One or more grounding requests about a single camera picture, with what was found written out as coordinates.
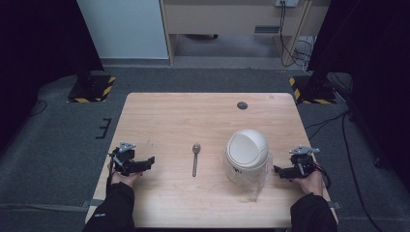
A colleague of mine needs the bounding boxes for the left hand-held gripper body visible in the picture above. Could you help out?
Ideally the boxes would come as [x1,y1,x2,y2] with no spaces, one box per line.
[108,141,145,177]

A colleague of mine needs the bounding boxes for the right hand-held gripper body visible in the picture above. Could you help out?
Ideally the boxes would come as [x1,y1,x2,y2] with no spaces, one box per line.
[288,145,321,180]

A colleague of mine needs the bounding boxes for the person's left hand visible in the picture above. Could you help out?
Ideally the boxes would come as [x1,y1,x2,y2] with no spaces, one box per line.
[110,169,143,189]

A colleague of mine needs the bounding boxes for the person's right hand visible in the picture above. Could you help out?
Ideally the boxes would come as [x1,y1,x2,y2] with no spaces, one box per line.
[292,169,325,197]

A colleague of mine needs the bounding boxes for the white swing-lid trash can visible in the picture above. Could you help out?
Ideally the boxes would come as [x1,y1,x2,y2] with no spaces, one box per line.
[224,129,270,187]

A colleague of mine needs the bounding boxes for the metal spoon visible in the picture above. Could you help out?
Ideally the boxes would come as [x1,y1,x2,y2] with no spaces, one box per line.
[191,142,202,178]

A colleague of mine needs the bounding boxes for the black stand base hazard stripes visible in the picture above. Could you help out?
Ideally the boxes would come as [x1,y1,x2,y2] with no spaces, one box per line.
[66,73,117,104]
[288,73,338,105]

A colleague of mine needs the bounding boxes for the white panel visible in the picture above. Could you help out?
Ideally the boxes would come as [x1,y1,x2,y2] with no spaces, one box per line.
[75,0,170,60]

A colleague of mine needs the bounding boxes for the grey power strip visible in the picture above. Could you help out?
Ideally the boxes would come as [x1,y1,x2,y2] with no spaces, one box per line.
[275,0,300,8]

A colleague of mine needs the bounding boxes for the left hand-held gripper cable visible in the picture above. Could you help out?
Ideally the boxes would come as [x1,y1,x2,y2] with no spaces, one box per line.
[105,154,118,194]

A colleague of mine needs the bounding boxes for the hand-held gripper cable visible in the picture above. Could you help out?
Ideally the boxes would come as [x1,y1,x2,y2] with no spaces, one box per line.
[105,154,118,194]
[312,161,333,190]

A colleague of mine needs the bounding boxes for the right hand-held gripper cable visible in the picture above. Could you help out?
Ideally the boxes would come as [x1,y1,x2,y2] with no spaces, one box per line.
[312,161,333,190]

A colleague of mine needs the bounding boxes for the black floor cable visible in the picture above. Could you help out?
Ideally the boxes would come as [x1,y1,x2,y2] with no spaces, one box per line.
[304,109,385,232]
[28,99,48,117]

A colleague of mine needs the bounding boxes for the black power cable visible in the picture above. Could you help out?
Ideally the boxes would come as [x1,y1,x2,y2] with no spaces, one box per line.
[278,1,313,68]

